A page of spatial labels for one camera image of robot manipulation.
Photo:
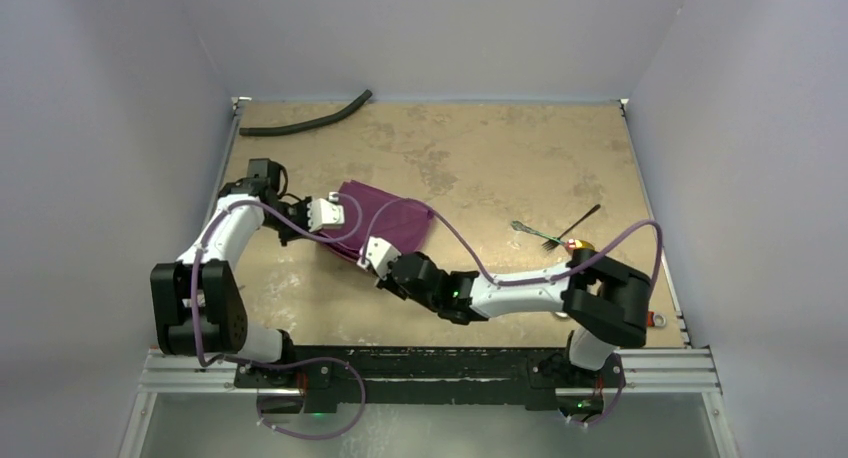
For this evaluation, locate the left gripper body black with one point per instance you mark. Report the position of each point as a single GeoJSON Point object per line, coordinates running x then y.
{"type": "Point", "coordinates": [297, 214]}

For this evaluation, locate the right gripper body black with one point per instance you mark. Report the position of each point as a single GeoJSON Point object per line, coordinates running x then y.
{"type": "Point", "coordinates": [389, 279]}

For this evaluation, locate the purple cloth napkin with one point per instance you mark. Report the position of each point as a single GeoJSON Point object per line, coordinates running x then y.
{"type": "Point", "coordinates": [405, 225]}

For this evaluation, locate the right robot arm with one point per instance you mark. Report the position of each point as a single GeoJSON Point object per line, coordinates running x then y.
{"type": "Point", "coordinates": [608, 299]}

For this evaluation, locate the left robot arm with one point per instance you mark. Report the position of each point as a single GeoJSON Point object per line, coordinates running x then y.
{"type": "Point", "coordinates": [198, 309]}

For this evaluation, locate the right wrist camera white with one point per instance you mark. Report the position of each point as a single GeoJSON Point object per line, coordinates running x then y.
{"type": "Point", "coordinates": [376, 255]}

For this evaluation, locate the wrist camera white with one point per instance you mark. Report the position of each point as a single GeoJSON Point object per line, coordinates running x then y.
{"type": "Point", "coordinates": [325, 213]}
{"type": "Point", "coordinates": [376, 255]}

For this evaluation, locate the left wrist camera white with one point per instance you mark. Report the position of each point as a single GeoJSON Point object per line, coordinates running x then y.
{"type": "Point", "coordinates": [325, 213]}

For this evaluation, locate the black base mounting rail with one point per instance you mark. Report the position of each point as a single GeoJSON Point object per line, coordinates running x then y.
{"type": "Point", "coordinates": [538, 379]}

